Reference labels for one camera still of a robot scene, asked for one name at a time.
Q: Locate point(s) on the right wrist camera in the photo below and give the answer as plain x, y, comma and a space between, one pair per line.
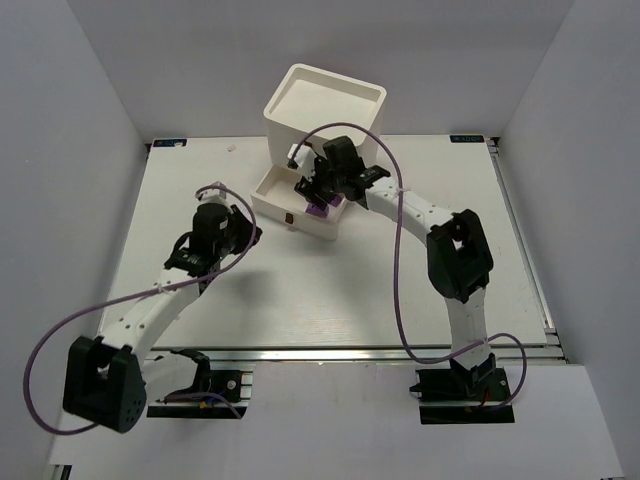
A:
302, 159

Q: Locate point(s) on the white bottom drawer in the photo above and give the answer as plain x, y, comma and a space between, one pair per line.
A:
275, 198

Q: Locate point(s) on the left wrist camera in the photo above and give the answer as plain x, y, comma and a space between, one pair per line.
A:
215, 193

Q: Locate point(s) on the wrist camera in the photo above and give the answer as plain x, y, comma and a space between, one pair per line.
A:
302, 159
215, 193

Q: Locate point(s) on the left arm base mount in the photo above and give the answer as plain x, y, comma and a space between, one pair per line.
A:
215, 390

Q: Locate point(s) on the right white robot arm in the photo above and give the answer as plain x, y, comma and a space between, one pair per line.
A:
459, 260

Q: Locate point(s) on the blue label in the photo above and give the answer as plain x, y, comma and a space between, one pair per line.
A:
169, 143
463, 139

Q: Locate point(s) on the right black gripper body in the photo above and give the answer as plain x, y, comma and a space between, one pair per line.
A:
316, 189

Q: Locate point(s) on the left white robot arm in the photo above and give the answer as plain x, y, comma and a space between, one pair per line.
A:
109, 378

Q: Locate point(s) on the white drawer cabinet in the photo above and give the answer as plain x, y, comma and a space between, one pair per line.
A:
310, 97

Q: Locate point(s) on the purple rounded lego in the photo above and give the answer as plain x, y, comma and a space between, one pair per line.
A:
315, 211

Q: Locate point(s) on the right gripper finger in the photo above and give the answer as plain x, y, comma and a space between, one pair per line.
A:
335, 202
310, 193

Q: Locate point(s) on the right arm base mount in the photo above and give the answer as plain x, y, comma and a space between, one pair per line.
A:
444, 400

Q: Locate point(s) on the right blue label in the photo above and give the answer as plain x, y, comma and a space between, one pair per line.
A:
463, 139

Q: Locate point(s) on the left blue label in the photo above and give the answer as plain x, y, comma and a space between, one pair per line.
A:
169, 143

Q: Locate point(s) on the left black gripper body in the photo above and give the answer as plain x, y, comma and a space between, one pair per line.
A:
245, 228

